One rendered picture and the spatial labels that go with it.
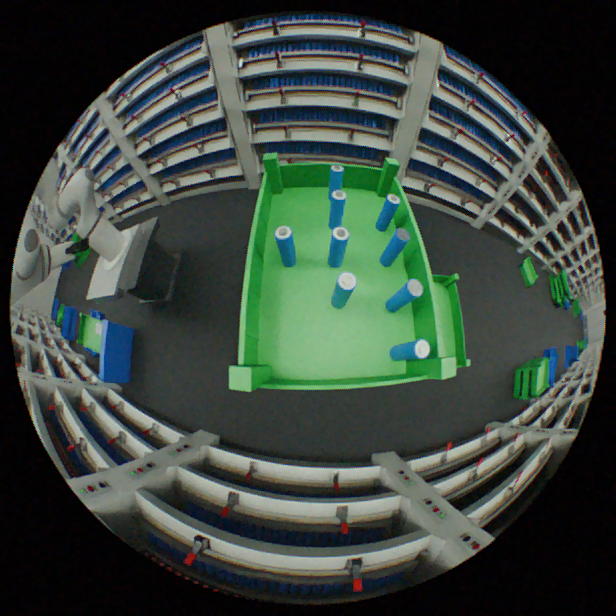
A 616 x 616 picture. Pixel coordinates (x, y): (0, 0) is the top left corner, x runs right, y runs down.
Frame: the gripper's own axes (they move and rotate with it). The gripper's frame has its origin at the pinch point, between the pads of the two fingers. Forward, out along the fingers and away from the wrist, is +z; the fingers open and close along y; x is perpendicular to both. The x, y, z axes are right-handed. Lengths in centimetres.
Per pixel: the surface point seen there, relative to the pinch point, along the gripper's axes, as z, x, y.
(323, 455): -12, -75, 74
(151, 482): -31, -49, 23
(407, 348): -29, -11, 68
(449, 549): -61, -38, 77
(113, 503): -43, -40, 19
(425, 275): -24, -5, 72
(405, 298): -26, -7, 68
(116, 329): 31, -43, -20
